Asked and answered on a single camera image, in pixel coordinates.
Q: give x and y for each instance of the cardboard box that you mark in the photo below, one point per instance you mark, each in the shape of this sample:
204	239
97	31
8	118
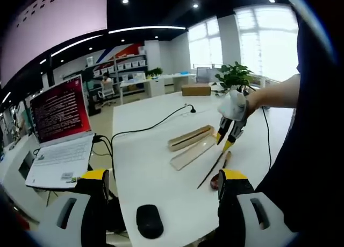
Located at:
196	90

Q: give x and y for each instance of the white swivel chair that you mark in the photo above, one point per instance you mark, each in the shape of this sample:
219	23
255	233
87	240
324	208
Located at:
106	95

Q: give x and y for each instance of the wooden spoon utensil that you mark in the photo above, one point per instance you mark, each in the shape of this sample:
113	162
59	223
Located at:
216	181

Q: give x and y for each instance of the small green potted plant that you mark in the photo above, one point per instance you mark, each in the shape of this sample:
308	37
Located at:
154	71

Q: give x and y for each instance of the large green potted plant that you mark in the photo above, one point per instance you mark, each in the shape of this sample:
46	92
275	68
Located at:
235	74

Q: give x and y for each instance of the black computer mouse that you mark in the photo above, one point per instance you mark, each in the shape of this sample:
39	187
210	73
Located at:
149	221

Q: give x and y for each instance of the shelf with white bins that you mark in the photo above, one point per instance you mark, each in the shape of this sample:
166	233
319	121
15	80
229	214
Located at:
121	65

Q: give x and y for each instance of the beige cutlery case lid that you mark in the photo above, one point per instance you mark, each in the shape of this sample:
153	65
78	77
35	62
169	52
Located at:
193	155

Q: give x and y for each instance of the grey mesh chair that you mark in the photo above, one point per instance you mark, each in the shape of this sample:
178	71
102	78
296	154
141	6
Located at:
203	74

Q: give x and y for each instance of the white laptop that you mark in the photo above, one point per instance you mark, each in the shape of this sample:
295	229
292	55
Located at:
61	144

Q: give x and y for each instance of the wooden chopstick utensil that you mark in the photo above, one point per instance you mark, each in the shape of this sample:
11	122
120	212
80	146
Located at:
211	170
192	136

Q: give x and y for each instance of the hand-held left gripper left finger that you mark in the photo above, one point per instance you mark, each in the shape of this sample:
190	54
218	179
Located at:
94	212

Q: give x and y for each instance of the beige cutlery case base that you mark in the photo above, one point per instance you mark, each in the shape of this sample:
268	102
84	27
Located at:
188	143

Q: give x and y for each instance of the person's dark clothing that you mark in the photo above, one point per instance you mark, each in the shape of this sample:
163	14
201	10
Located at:
317	109

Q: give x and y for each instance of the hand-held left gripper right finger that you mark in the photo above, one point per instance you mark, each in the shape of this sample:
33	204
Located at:
233	212

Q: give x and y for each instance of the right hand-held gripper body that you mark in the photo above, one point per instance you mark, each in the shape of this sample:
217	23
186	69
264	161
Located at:
233	107

